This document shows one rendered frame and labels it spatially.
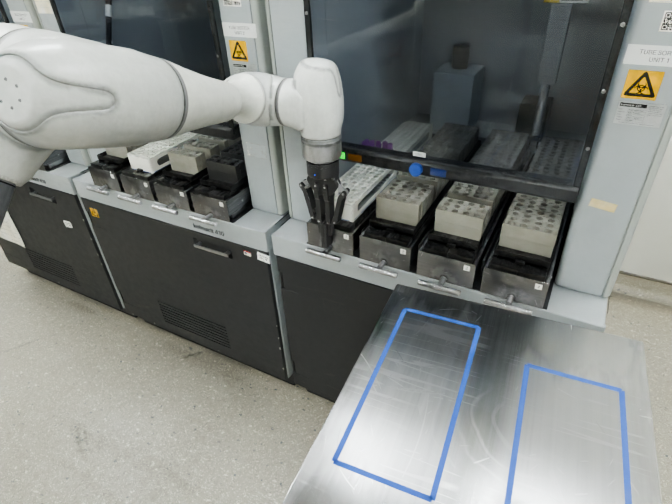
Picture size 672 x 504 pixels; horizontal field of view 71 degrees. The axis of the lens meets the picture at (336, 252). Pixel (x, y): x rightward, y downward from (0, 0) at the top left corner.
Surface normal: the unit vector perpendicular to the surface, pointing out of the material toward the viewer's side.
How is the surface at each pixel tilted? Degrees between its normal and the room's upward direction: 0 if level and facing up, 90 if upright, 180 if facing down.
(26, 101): 71
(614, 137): 90
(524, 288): 90
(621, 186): 90
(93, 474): 0
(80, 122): 105
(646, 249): 90
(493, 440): 0
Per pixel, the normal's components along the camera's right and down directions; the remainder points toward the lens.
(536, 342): -0.04, -0.82
